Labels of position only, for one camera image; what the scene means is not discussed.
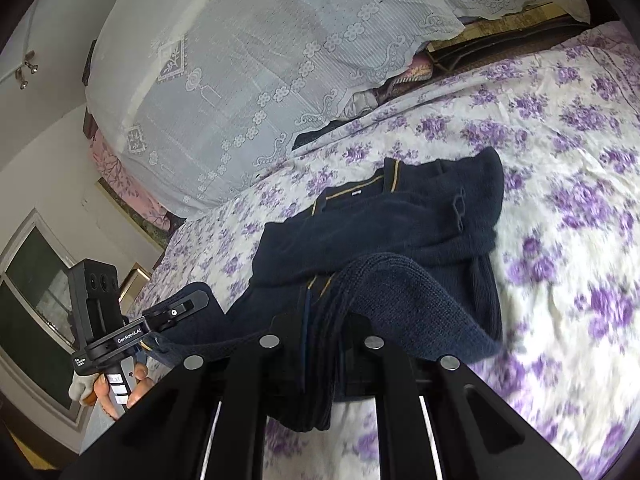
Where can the pink floral cloth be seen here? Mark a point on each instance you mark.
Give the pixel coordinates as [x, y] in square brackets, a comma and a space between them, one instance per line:
[127, 180]

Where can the green patterned cloth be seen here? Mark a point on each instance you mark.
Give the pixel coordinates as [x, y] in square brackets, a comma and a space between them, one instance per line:
[150, 227]

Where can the metal wall hooks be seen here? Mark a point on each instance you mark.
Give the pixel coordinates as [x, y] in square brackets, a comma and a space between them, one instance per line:
[27, 66]

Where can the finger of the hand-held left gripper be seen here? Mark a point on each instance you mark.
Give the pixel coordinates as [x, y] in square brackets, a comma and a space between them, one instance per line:
[175, 310]

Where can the dark cloth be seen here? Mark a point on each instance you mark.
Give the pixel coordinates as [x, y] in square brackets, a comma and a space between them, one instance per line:
[320, 132]

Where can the navy knit cardigan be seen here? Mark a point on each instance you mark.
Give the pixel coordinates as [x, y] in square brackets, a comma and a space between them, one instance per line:
[375, 230]

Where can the dark wooden headboard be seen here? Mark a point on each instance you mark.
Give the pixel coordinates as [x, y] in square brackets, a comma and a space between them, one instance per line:
[89, 67]

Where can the colourful folded cloth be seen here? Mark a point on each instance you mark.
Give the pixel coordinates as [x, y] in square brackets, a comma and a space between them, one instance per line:
[405, 72]

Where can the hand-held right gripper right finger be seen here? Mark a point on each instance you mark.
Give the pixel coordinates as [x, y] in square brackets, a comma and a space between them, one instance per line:
[395, 385]

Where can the brown folded blanket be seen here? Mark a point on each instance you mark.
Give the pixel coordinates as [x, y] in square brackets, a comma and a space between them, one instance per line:
[500, 40]

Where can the white framed window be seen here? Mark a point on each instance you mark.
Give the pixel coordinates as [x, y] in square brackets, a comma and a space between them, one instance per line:
[30, 320]

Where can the purple floral bedsheet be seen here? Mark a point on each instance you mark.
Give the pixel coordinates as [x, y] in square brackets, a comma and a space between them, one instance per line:
[575, 260]

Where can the white lace cover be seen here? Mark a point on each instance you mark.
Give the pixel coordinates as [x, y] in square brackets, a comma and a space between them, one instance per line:
[250, 60]

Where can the person's left hand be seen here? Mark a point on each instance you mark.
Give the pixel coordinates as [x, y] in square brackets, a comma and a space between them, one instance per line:
[141, 371]

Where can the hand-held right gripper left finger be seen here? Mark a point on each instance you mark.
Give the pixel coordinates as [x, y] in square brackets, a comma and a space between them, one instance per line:
[240, 385]

